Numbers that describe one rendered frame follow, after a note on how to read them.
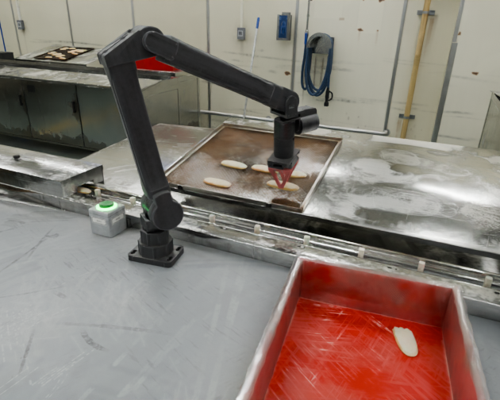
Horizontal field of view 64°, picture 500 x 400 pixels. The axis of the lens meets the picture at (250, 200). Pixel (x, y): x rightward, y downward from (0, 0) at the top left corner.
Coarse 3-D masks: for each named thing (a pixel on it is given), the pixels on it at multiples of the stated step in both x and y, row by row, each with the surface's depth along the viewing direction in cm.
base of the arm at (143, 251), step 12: (144, 240) 99; (156, 240) 98; (168, 240) 101; (132, 252) 102; (144, 252) 99; (156, 252) 99; (168, 252) 101; (180, 252) 103; (156, 264) 99; (168, 264) 98
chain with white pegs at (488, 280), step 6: (96, 192) 129; (132, 198) 124; (132, 204) 125; (210, 216) 114; (210, 222) 115; (258, 228) 109; (306, 240) 104; (360, 252) 99; (420, 264) 94; (420, 270) 95; (486, 276) 90; (486, 282) 90
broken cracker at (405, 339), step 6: (396, 330) 79; (402, 330) 78; (408, 330) 78; (396, 336) 77; (402, 336) 77; (408, 336) 77; (402, 342) 76; (408, 342) 75; (414, 342) 76; (402, 348) 75; (408, 348) 74; (414, 348) 74; (408, 354) 74; (414, 354) 74
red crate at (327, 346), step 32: (320, 320) 82; (352, 320) 82; (384, 320) 82; (288, 352) 74; (320, 352) 74; (352, 352) 74; (384, 352) 74; (288, 384) 67; (320, 384) 67; (352, 384) 68; (384, 384) 68; (416, 384) 68; (448, 384) 68
